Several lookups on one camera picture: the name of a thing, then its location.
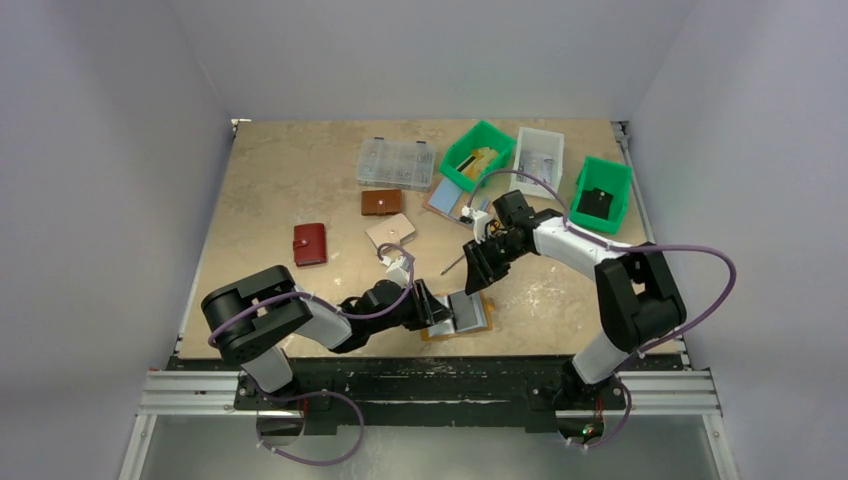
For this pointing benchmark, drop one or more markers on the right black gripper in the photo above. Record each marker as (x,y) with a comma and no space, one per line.
(489,251)

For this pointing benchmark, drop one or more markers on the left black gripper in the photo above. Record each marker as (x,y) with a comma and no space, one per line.
(421,302)

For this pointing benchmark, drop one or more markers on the mustard yellow card holder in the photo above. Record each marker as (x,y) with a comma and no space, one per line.
(446,330)

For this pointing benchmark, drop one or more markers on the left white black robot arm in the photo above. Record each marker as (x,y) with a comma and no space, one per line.
(248,319)

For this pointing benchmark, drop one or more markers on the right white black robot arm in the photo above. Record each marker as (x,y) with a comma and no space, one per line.
(637,296)

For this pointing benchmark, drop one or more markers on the stack of loose cards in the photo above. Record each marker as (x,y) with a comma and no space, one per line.
(447,200)

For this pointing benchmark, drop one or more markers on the beige card holder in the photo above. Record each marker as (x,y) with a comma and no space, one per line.
(396,229)

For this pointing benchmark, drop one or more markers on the cards in green bin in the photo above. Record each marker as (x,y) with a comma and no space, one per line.
(474,165)

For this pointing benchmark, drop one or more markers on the cards in white bin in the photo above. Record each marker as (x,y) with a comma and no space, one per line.
(537,164)

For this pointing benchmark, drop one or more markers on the green bin with cards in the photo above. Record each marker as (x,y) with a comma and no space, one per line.
(483,134)

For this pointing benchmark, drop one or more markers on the brown leather card holder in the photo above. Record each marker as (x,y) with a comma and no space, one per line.
(382,202)

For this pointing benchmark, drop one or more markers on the black card holder in bin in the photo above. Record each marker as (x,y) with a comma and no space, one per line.
(595,203)

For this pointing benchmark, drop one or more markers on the red leather card holder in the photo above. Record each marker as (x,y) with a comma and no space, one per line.
(309,244)

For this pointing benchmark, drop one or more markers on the yellow black screwdriver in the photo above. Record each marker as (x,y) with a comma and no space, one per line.
(452,265)

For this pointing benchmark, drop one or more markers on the white plastic bin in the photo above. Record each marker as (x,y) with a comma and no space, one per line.
(548,142)

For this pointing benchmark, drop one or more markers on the clear plastic organizer box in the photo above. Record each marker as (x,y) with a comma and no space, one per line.
(396,164)

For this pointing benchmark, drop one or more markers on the green bin right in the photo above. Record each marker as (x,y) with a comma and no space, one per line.
(614,178)

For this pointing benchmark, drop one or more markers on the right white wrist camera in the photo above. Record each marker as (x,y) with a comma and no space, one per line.
(478,220)

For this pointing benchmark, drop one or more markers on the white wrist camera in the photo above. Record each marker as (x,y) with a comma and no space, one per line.
(478,220)
(400,271)

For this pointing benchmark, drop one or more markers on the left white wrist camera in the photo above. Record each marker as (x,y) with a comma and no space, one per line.
(400,271)

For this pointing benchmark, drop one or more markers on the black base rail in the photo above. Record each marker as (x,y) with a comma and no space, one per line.
(467,391)

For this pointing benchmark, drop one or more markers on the aluminium frame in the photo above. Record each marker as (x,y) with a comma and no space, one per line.
(214,393)

